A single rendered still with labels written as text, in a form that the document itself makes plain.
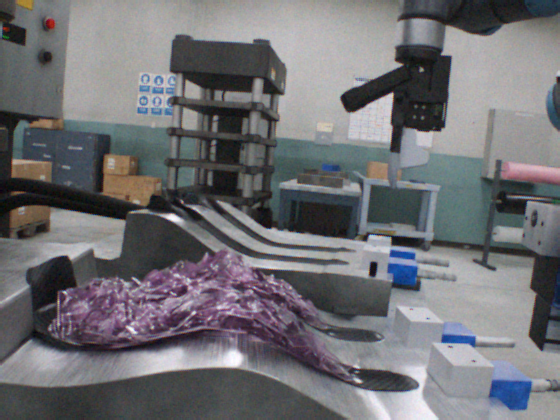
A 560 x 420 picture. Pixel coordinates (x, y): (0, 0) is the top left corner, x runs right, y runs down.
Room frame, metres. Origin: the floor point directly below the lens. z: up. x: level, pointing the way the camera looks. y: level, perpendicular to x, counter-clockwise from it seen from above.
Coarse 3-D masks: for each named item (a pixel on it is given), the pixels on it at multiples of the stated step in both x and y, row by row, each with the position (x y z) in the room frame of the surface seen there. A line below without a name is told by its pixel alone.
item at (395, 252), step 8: (368, 240) 0.77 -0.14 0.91; (376, 240) 0.76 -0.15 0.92; (384, 240) 0.77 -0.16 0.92; (392, 248) 0.77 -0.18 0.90; (400, 248) 0.78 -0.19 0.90; (408, 248) 0.79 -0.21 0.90; (392, 256) 0.76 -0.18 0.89; (400, 256) 0.76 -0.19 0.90; (408, 256) 0.76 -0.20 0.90; (416, 256) 0.77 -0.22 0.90; (424, 256) 0.77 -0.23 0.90; (432, 264) 0.76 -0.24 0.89; (440, 264) 0.76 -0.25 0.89; (448, 264) 0.76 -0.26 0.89
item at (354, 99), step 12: (396, 72) 0.77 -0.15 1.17; (408, 72) 0.77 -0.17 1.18; (372, 84) 0.77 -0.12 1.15; (384, 84) 0.77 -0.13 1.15; (396, 84) 0.77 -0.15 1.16; (348, 96) 0.78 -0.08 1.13; (360, 96) 0.78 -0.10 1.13; (372, 96) 0.77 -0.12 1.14; (384, 96) 0.81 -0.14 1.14; (348, 108) 0.78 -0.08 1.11; (360, 108) 0.79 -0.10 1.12
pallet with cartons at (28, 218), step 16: (16, 160) 5.08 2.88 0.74; (16, 176) 4.45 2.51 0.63; (32, 176) 4.77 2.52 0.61; (48, 176) 5.14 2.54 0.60; (16, 192) 4.45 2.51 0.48; (16, 208) 4.49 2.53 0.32; (32, 208) 4.80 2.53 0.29; (48, 208) 5.16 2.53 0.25; (16, 224) 4.49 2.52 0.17; (32, 224) 4.80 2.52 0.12; (48, 224) 5.17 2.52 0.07
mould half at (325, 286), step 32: (128, 224) 0.69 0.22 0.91; (160, 224) 0.68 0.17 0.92; (192, 224) 0.70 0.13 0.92; (224, 224) 0.79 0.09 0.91; (256, 224) 0.90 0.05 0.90; (96, 256) 0.70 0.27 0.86; (128, 256) 0.69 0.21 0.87; (160, 256) 0.68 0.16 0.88; (192, 256) 0.67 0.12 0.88; (320, 256) 0.74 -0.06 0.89; (352, 256) 0.75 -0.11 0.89; (320, 288) 0.63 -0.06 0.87; (352, 288) 0.62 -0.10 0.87; (384, 288) 0.61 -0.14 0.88
